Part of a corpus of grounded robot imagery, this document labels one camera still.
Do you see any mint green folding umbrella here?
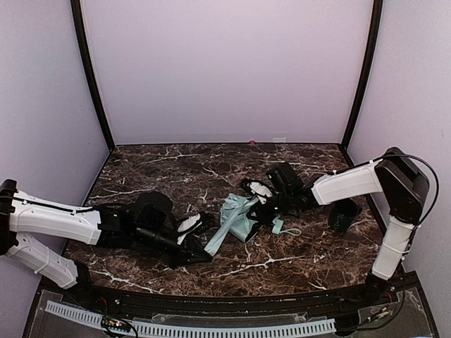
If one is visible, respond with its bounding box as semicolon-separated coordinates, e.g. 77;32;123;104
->
203;192;303;257

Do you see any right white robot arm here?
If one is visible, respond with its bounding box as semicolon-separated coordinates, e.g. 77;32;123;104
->
240;147;438;282

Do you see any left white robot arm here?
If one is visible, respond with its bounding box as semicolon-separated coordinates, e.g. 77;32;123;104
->
1;179;215;289

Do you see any dark green ceramic cup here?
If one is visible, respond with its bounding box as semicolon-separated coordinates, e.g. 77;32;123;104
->
328;199;362;233

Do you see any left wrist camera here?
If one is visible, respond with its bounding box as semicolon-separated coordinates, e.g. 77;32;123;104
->
176;211;216;245

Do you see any black front table rail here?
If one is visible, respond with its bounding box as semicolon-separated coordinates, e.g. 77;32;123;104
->
42;273;416;320

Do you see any white slotted cable duct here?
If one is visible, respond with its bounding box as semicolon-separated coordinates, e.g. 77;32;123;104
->
44;301;336;337

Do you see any right black frame post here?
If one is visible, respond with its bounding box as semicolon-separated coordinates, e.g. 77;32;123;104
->
340;0;383;152

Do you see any black frame post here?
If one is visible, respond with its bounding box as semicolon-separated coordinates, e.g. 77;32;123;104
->
340;0;383;152
70;0;116;152

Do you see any left black frame post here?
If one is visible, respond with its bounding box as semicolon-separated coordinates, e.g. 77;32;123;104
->
70;0;116;152

